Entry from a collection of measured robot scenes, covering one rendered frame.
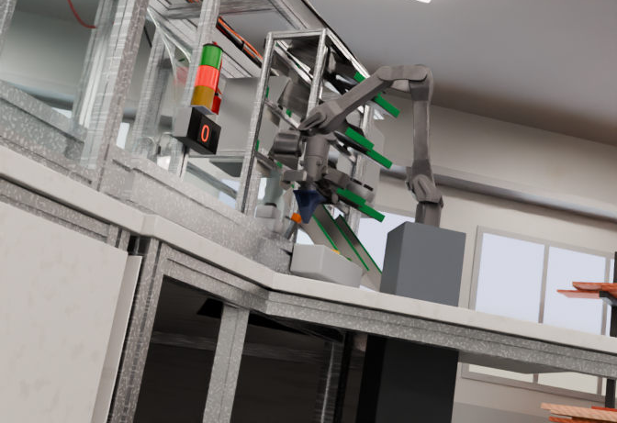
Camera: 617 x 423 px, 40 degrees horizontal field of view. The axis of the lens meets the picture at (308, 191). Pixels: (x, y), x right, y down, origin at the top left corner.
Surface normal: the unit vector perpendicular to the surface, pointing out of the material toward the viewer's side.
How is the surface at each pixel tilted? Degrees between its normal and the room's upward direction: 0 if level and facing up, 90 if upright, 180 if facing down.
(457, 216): 90
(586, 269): 90
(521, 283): 90
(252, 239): 90
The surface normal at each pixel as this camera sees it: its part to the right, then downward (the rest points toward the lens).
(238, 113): -0.42, -0.30
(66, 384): 0.89, 0.03
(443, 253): 0.19, -0.23
